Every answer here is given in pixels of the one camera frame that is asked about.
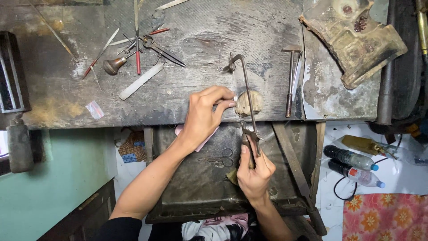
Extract person's left hand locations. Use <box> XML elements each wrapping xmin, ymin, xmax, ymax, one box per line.
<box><xmin>177</xmin><ymin>86</ymin><xmax>237</xmax><ymax>152</ymax></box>

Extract person's right hand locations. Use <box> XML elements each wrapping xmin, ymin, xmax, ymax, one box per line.
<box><xmin>236</xmin><ymin>144</ymin><xmax>277</xmax><ymax>202</ymax></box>

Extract metal jeweller's saw frame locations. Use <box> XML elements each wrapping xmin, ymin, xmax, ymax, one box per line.
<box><xmin>222</xmin><ymin>53</ymin><xmax>265</xmax><ymax>170</ymax></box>

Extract pink paper sheet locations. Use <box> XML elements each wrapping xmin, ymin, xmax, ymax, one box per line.
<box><xmin>174</xmin><ymin>124</ymin><xmax>220</xmax><ymax>153</ymax></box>

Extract small tan scrap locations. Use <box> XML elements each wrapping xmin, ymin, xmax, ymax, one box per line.
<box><xmin>226</xmin><ymin>168</ymin><xmax>239</xmax><ymax>186</ymax></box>

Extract small black scissors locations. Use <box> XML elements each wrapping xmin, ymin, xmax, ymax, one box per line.
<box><xmin>197</xmin><ymin>148</ymin><xmax>235</xmax><ymax>168</ymax></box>

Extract worn wooden bench pin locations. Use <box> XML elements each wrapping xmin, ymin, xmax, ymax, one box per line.
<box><xmin>235</xmin><ymin>90</ymin><xmax>264</xmax><ymax>118</ymax></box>

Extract dark metal catch tray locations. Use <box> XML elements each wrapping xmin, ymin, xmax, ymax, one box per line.
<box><xmin>145</xmin><ymin>121</ymin><xmax>318</xmax><ymax>224</ymax></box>

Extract printed white shirt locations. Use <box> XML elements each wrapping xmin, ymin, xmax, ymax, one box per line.
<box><xmin>181</xmin><ymin>213</ymin><xmax>258</xmax><ymax>241</ymax></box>

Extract long white flat file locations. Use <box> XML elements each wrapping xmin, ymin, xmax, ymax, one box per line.
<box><xmin>118</xmin><ymin>62</ymin><xmax>165</xmax><ymax>101</ymax></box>

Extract brown checked cloth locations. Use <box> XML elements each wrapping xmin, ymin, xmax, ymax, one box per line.
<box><xmin>118</xmin><ymin>131</ymin><xmax>146</xmax><ymax>164</ymax></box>

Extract dark metal shears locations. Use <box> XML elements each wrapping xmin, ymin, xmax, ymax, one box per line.
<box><xmin>142</xmin><ymin>35</ymin><xmax>187</xmax><ymax>68</ymax></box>

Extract plastic bottle with blue cap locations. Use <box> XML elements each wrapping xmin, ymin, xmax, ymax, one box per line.
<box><xmin>323</xmin><ymin>145</ymin><xmax>380</xmax><ymax>171</ymax></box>

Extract small metal hammer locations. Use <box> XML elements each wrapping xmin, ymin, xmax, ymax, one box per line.
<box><xmin>281</xmin><ymin>45</ymin><xmax>303</xmax><ymax>118</ymax></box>

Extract red label plastic bottle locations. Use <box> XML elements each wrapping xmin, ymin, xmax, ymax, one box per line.
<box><xmin>327</xmin><ymin>159</ymin><xmax>386</xmax><ymax>189</ymax></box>

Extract white flat strip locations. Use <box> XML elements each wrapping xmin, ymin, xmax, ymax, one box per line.
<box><xmin>292</xmin><ymin>54</ymin><xmax>303</xmax><ymax>102</ymax></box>

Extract small clear plastic bag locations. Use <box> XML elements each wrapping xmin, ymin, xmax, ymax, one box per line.
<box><xmin>85</xmin><ymin>100</ymin><xmax>105</xmax><ymax>120</ymax></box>

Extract brass torch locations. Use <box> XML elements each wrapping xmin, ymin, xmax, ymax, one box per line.
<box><xmin>341</xmin><ymin>135</ymin><xmax>399</xmax><ymax>160</ymax></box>

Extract pale metal blade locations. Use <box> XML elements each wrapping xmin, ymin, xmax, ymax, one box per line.
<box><xmin>108</xmin><ymin>37</ymin><xmax>136</xmax><ymax>46</ymax></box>

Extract silver metal strip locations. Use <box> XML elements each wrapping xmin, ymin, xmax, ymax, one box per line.
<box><xmin>155</xmin><ymin>0</ymin><xmax>191</xmax><ymax>11</ymax></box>

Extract pink floral cloth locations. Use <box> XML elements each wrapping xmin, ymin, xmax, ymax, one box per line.
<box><xmin>342</xmin><ymin>193</ymin><xmax>428</xmax><ymax>241</ymax></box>

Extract dark wooden cabinet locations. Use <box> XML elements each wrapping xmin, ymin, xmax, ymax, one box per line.
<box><xmin>37</xmin><ymin>179</ymin><xmax>117</xmax><ymax>241</ymax></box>

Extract dark metal pipe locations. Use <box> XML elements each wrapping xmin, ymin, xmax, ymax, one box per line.
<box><xmin>376</xmin><ymin>0</ymin><xmax>398</xmax><ymax>126</ymax></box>

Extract worn burnt soldering block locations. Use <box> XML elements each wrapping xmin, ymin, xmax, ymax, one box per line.
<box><xmin>298</xmin><ymin>0</ymin><xmax>408</xmax><ymax>90</ymax></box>

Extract dark grey cylinder weight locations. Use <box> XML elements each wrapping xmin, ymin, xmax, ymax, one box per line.
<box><xmin>6</xmin><ymin>113</ymin><xmax>35</xmax><ymax>174</ymax></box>

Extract dark round machine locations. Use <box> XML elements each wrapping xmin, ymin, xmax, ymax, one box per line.
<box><xmin>392</xmin><ymin>0</ymin><xmax>428</xmax><ymax>134</ymax></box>

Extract dark framed box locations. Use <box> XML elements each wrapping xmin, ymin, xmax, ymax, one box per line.
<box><xmin>0</xmin><ymin>31</ymin><xmax>32</xmax><ymax>114</ymax></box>

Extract brass rod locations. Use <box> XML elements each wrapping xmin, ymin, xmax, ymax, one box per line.
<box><xmin>416</xmin><ymin>0</ymin><xmax>428</xmax><ymax>56</ymax></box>

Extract black cable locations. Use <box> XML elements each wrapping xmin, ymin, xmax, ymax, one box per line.
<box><xmin>333</xmin><ymin>133</ymin><xmax>404</xmax><ymax>201</ymax></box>

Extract red handled needle file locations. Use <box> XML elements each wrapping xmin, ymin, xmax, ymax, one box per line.
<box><xmin>135</xmin><ymin>28</ymin><xmax>142</xmax><ymax>75</ymax></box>

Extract red handled thin tool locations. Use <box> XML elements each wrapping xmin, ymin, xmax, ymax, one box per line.
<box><xmin>143</xmin><ymin>27</ymin><xmax>170</xmax><ymax>37</ymax></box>

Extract round wooden handle graver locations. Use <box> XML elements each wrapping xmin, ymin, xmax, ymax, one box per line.
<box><xmin>102</xmin><ymin>50</ymin><xmax>138</xmax><ymax>76</ymax></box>

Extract red handled flat file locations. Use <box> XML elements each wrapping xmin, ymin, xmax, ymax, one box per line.
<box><xmin>82</xmin><ymin>28</ymin><xmax>120</xmax><ymax>80</ymax></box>

